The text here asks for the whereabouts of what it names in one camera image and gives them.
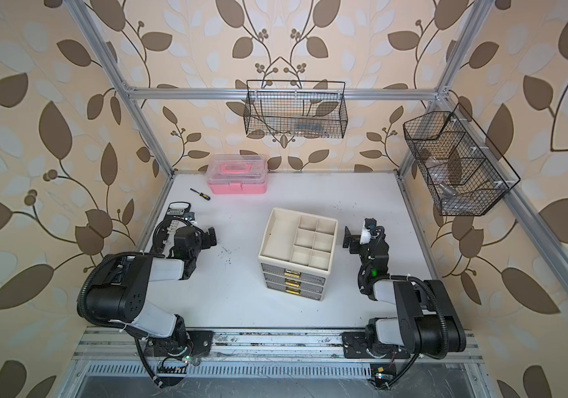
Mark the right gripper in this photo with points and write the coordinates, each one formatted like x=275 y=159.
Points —
x=357 y=241

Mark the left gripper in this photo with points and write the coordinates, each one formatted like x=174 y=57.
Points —
x=204 y=243

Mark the beige drawer organizer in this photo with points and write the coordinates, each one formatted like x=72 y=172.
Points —
x=302 y=242

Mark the grey top drawer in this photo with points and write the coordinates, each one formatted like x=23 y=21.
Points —
x=293 y=274

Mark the grey drawer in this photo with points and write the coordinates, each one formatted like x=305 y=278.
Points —
x=276 y=280
x=293 y=274

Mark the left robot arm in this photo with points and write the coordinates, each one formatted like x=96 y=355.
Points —
x=114 y=294

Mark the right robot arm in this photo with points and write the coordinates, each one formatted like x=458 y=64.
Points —
x=426 y=322

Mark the grey lower drawer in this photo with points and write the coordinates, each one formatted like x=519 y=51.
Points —
x=276 y=280

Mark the yellow black screwdriver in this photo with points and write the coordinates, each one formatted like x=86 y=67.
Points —
x=201 y=194

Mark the pink plastic toolbox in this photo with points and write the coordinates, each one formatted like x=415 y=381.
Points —
x=237 y=174

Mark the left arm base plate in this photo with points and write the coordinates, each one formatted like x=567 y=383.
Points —
x=193 y=342

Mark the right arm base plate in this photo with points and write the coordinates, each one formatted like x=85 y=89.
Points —
x=358 y=345

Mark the right wire basket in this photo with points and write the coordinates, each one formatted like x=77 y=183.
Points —
x=463 y=168

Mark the wire basket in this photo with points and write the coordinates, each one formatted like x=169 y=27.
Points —
x=463 y=168
x=296 y=108

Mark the back wire basket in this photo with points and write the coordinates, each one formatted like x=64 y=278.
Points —
x=296 y=108

